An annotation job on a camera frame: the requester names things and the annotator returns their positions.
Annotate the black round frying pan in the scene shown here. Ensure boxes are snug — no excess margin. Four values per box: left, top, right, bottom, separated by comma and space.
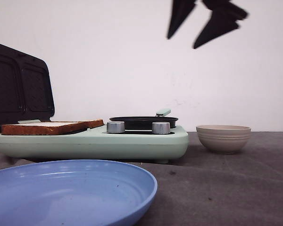
109, 108, 178, 130

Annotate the blue plastic plate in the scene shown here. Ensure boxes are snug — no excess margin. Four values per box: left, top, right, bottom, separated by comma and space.
0, 160, 158, 226

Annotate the breakfast maker hinged lid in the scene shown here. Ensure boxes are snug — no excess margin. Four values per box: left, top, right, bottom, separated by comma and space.
0, 44, 55, 132

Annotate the right silver control knob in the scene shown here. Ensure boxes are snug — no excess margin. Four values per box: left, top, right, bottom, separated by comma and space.
151, 121, 171, 135

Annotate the beige ribbed ceramic bowl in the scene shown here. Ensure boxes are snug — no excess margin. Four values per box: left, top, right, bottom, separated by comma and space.
196, 125, 251, 154

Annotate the silver control knob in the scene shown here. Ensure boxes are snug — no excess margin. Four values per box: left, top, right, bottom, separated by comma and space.
107, 121, 125, 134
151, 121, 171, 135

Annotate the left silver control knob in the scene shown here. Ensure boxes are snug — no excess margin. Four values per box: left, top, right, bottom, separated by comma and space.
107, 121, 125, 134

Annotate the white bread slice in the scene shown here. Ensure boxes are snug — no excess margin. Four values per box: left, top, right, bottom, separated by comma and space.
46, 119, 104, 129
1, 122, 89, 135

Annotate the mint green breakfast maker base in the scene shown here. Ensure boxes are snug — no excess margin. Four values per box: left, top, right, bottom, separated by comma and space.
0, 125, 189, 163

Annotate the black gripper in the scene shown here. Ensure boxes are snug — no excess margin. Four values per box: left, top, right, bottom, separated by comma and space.
166, 0, 248, 49

